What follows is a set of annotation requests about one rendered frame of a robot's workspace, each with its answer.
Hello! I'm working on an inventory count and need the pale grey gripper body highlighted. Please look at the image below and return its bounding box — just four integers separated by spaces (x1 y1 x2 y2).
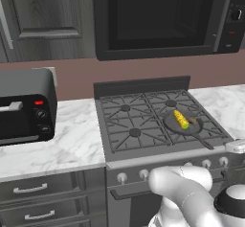
224 139 245 154

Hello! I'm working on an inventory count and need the dark frying pan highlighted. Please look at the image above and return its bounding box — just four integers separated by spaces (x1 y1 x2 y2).
163 109 215 150

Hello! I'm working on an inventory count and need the yellow corn cob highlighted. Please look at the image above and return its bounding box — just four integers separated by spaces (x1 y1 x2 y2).
173 109 190 130

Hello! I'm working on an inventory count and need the grey gas stove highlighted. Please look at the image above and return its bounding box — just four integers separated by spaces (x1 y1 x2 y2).
93 75 245 227

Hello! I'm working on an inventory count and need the black microwave knob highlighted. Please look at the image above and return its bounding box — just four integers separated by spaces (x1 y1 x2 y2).
231 9 243 21

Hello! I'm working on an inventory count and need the black microwave oven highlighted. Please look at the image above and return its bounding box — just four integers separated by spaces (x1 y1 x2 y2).
93 0 245 62

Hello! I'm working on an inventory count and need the black toaster oven knob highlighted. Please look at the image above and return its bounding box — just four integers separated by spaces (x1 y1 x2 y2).
35 108 48 120
40 124 53 135

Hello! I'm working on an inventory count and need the dark grey drawer front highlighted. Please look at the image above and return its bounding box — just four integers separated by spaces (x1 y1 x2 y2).
0 197 88 227
0 171 84 205

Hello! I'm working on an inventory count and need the black toaster oven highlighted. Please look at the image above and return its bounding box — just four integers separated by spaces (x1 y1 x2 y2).
0 67 58 148

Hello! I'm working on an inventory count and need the dark wood cupboard door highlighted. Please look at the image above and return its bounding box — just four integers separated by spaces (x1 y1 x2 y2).
0 0 97 63

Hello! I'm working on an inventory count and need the dark oven door handle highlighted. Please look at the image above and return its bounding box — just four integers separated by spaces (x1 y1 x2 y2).
109 185 161 201

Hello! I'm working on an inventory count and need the grey microwave door handle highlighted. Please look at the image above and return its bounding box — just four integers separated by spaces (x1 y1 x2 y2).
212 0 236 54

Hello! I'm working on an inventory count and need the silver drawer handle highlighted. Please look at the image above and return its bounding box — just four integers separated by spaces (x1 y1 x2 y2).
12 182 49 194
24 209 56 221

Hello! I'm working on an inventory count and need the silver toaster oven handle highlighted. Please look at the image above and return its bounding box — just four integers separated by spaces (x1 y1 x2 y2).
0 101 24 113

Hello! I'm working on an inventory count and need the silver cupboard door handle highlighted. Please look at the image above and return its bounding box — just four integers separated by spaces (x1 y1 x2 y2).
0 0 14 51

